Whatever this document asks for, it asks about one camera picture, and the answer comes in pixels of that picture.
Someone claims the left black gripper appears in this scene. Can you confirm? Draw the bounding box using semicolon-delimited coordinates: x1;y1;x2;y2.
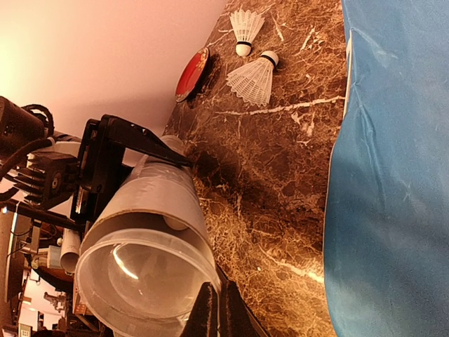
1;98;192;228

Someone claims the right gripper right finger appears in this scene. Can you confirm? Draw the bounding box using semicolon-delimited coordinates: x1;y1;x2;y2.
219;280;269;337

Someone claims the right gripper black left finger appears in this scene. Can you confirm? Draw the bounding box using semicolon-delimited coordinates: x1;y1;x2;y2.
180;282;219;337

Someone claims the white shuttlecock tube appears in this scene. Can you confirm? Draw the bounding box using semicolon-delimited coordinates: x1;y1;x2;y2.
82;135;211;278
229;9;264;57

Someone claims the clear plastic tube lid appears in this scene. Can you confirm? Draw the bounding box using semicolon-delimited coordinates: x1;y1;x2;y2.
75;229;221;336

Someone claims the blue racket bag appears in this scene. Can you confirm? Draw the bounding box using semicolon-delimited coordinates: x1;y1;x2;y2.
323;1;448;336

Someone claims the red embroidered round pouch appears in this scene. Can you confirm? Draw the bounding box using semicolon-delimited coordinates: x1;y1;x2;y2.
175;47;210;103

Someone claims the white shuttlecock beside tube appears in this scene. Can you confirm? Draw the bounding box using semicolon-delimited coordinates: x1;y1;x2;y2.
226;51;279;107

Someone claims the white shuttlecock near tube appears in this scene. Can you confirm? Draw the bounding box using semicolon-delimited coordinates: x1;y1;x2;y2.
229;9;264;57

